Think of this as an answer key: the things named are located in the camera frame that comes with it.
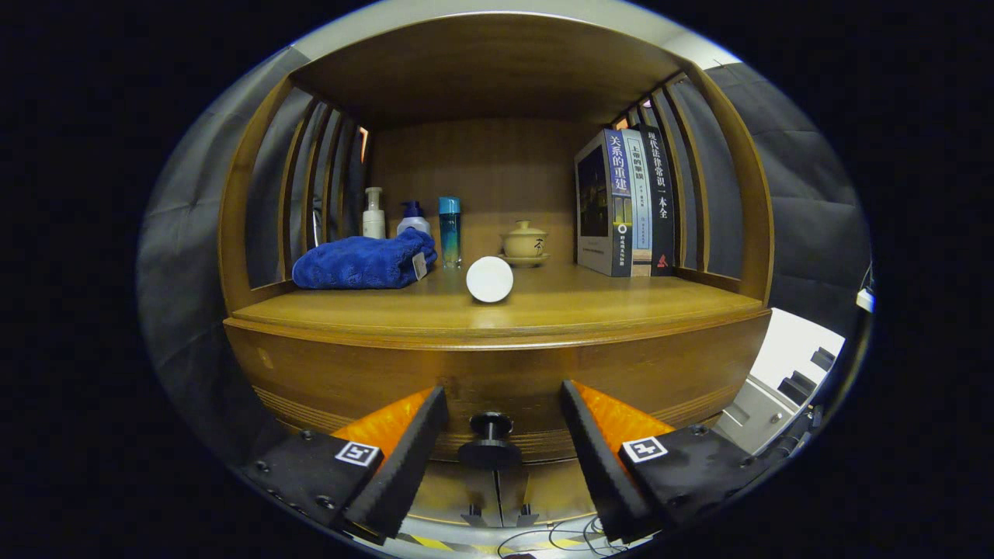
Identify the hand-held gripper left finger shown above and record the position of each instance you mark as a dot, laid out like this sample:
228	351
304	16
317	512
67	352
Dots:
404	466

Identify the beige saucer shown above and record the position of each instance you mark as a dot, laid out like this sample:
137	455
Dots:
524	260

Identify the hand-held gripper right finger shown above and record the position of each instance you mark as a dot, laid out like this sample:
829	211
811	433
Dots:
602	466

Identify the white bottle blue pump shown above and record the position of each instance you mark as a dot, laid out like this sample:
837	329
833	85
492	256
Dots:
413	225

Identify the wooden cabinet door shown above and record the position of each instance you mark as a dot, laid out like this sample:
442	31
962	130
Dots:
551	489
450	489

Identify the beige lidded teacup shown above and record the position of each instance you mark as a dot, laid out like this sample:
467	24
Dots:
524	241

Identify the black round drawer knob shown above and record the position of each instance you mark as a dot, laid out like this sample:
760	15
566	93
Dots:
489	446

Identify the white shelf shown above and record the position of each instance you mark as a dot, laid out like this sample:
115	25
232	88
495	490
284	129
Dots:
866	300

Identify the yellow black floor tape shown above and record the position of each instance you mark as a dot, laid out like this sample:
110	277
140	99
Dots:
435	542

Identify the blue folded towel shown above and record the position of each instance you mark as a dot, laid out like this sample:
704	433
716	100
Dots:
357	264

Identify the wooden cabinet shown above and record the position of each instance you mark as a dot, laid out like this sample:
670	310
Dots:
481	70

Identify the wooden countertop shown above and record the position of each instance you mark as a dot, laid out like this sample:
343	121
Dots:
582	299

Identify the teal blue bottle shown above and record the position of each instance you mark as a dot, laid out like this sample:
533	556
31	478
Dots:
450	233

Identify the blue spine book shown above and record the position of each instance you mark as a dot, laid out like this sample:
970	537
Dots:
617	210

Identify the white cleanser tube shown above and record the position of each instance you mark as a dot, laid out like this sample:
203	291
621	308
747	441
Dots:
489	279

